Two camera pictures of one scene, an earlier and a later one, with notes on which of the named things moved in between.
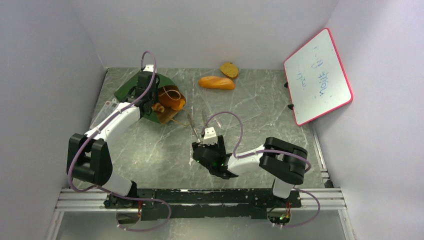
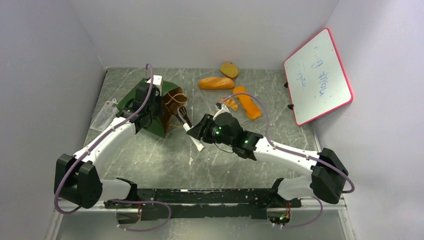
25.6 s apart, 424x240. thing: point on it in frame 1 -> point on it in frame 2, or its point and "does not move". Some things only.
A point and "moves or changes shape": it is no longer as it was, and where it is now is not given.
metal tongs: [199, 138] moves or changes shape
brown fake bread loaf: [216, 82] does not move
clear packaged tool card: [109, 107] does not move
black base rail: [201, 204] does not move
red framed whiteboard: [317, 78] does not move
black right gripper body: [205, 146] -> [199, 127]
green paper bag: [165, 116] moves or changes shape
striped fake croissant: [158, 107] moves or changes shape
